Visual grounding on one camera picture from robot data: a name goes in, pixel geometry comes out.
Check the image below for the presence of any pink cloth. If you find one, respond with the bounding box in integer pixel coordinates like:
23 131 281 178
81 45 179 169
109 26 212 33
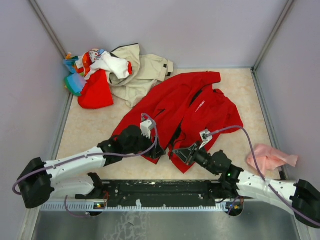
253 143 299 177

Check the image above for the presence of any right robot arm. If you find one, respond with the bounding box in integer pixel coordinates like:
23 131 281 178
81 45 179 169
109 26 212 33
173 143 320 229

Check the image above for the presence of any red cloth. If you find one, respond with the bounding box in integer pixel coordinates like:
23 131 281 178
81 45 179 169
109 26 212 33
77 69 114 109

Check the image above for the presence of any colourful striped cloth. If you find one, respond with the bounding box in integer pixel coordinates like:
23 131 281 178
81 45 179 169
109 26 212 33
63 53 87 97

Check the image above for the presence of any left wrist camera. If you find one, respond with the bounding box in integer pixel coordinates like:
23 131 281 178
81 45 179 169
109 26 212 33
140 119 156 139

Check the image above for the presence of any white printed shirt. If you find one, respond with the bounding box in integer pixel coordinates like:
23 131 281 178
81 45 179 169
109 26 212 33
74 49 133 80

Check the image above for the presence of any red zip jacket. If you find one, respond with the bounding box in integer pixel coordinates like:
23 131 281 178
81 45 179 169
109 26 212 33
112 71 244 173

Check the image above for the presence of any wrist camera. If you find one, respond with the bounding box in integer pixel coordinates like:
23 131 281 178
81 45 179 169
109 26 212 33
199 129 213 149
140 119 156 139

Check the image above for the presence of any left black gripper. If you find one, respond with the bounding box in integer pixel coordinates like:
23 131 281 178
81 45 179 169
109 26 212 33
124 129 166 160

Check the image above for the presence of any aluminium frame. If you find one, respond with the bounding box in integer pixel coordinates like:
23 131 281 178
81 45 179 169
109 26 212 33
29 0 320 240

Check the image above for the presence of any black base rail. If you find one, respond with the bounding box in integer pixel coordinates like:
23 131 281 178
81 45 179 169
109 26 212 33
75 180 238 208

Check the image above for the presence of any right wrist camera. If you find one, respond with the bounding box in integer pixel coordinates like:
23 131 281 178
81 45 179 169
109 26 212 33
199 129 213 149

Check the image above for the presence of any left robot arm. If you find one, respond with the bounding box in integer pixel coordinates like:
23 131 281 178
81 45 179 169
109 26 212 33
12 125 165 209

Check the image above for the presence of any beige jacket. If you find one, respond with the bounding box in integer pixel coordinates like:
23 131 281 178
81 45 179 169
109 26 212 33
108 43 174 108

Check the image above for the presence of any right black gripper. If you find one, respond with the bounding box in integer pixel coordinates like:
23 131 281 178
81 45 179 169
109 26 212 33
173 140 220 176

